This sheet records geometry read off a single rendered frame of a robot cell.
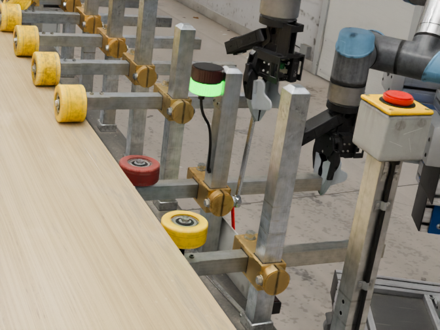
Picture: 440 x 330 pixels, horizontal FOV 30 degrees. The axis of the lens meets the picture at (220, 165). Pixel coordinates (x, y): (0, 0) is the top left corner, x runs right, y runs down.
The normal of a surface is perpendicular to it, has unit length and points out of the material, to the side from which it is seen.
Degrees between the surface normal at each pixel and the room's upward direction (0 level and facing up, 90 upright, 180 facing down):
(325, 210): 0
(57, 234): 0
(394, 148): 90
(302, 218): 0
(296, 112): 90
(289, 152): 90
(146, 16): 90
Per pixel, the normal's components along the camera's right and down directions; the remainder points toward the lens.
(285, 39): -0.72, 0.17
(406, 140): 0.39, 0.40
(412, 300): 0.13, -0.92
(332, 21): -0.87, 0.07
